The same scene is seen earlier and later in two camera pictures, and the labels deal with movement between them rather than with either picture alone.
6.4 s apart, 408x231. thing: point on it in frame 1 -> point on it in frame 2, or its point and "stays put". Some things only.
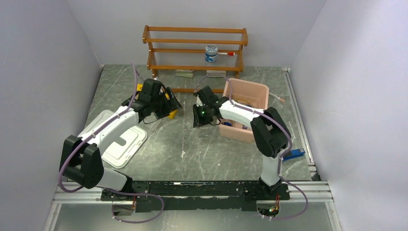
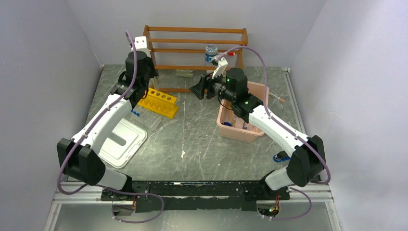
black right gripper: (198, 121) -> (198, 89)
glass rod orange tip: (276, 97) stays put
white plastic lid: (116, 154) stays put
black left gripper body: (160, 105) -> (151, 73)
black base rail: (194, 196) stays put
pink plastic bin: (247, 94) stays put
